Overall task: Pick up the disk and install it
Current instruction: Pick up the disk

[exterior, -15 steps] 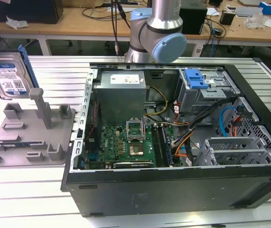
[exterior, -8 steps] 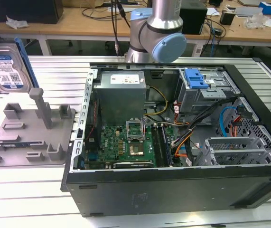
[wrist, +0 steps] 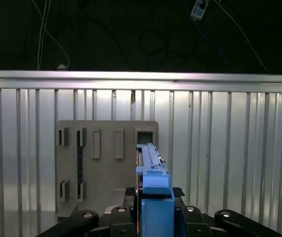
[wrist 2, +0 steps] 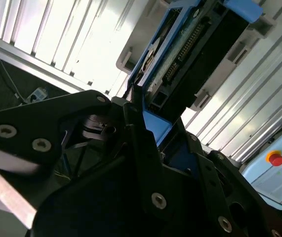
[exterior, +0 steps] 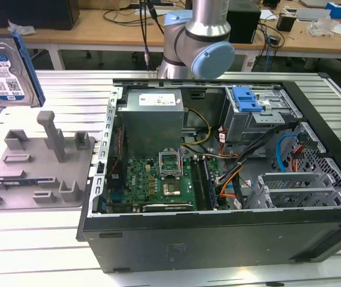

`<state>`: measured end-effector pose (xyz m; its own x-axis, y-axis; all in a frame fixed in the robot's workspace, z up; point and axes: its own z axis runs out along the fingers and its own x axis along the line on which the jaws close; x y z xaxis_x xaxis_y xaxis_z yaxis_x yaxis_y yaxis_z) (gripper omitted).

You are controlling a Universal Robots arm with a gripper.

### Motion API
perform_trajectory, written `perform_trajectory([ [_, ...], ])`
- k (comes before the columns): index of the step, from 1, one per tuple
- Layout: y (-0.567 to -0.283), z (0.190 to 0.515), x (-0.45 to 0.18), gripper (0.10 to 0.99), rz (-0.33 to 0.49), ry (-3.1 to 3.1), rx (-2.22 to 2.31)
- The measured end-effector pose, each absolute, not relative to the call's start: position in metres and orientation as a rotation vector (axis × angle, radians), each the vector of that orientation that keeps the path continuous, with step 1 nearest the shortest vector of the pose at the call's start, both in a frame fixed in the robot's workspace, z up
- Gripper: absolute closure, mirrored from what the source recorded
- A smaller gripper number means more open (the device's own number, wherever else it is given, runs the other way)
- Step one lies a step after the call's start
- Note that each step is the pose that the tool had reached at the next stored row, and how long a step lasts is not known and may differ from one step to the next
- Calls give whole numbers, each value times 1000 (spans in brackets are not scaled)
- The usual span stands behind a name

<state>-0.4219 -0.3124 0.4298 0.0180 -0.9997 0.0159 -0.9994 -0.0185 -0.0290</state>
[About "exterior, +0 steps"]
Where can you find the hard disk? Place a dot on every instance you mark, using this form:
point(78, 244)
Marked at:
point(6, 74)

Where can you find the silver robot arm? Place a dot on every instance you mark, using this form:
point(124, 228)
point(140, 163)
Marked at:
point(206, 30)

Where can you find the silver disk bay cage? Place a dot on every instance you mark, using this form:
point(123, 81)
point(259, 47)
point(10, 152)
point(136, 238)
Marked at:
point(292, 179)

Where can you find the grey power supply unit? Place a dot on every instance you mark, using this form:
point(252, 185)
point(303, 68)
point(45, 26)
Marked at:
point(149, 125)

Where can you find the green motherboard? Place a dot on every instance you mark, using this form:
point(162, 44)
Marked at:
point(146, 179)

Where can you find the CPU socket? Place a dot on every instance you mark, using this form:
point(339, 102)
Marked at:
point(171, 189)

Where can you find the black graphics card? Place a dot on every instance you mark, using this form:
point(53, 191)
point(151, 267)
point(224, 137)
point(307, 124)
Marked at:
point(170, 207)

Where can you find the grey optical drive cage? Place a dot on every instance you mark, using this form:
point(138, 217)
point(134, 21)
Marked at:
point(248, 125)

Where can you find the blue plastic drive latch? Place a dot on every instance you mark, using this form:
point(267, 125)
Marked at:
point(245, 98)

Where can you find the black PC case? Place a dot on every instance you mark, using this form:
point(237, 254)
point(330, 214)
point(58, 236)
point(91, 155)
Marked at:
point(218, 239)

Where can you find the grey parts rack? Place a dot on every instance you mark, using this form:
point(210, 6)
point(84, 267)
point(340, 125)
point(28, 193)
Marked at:
point(38, 167)

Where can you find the black tower computer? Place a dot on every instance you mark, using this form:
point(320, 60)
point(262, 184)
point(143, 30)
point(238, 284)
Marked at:
point(245, 27)

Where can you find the wooden desk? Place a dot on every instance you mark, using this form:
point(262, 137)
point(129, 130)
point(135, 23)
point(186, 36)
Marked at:
point(68, 36)

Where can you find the white paper sheet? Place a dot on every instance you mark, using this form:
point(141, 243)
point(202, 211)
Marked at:
point(267, 15)

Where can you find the small black cube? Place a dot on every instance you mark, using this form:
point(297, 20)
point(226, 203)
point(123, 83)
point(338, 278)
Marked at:
point(286, 23)

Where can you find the crumpled white plastic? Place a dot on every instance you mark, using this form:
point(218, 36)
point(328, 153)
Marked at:
point(21, 29)

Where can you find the large black box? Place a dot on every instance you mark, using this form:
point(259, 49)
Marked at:
point(33, 15)

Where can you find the flat grey device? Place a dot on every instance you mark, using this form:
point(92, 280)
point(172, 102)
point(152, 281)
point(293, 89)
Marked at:
point(310, 14)

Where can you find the clear plastic bag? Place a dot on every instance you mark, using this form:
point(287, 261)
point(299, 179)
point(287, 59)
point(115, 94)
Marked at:
point(322, 25)

